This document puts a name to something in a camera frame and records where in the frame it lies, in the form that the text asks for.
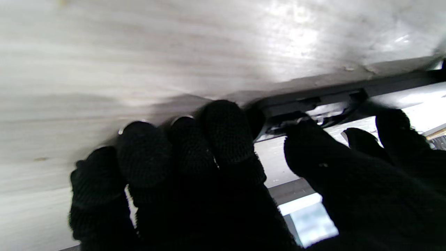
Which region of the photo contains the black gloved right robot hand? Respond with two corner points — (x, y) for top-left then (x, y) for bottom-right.
(69, 100), (446, 251)

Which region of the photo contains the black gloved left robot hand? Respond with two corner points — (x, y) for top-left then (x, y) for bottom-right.
(343, 107), (446, 195)

